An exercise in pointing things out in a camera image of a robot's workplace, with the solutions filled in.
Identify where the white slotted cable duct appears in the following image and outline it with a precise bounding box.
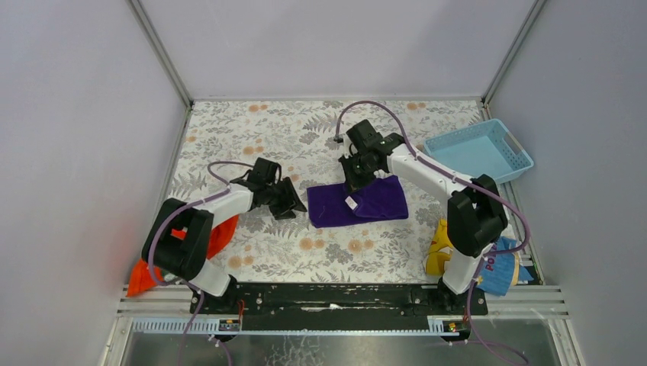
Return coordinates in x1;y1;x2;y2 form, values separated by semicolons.
132;316;465;336

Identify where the light blue plastic basket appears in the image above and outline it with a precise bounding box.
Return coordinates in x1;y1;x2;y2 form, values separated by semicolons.
423;119;534;185

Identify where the purple towel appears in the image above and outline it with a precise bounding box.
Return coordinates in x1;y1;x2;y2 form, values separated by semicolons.
307;175;409;228

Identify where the yellow blue Pokemon towel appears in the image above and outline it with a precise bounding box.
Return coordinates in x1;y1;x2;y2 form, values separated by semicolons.
424;219;534;297

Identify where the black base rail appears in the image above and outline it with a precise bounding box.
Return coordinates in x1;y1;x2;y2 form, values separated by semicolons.
190;282;488;321

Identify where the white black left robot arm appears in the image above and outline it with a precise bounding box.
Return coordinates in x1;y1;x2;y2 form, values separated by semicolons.
141;158;307;297

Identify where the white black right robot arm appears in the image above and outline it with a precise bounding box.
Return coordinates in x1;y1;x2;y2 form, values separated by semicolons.
333;120;508;294

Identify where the orange towel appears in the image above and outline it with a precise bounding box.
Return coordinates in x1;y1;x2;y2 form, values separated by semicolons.
126;215;239;297

